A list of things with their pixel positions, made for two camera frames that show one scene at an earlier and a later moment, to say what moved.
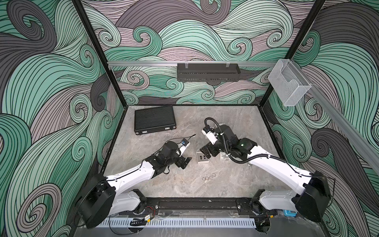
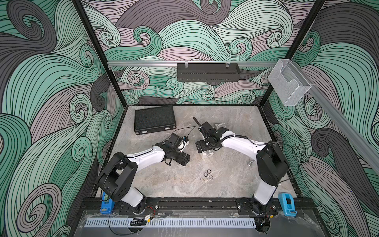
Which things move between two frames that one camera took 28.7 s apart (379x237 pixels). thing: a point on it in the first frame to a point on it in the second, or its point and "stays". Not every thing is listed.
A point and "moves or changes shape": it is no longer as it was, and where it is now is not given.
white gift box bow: [224, 157] moves or changes shape
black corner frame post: [96, 45] stays
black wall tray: [208, 72] stays
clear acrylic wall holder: [289, 84] stays
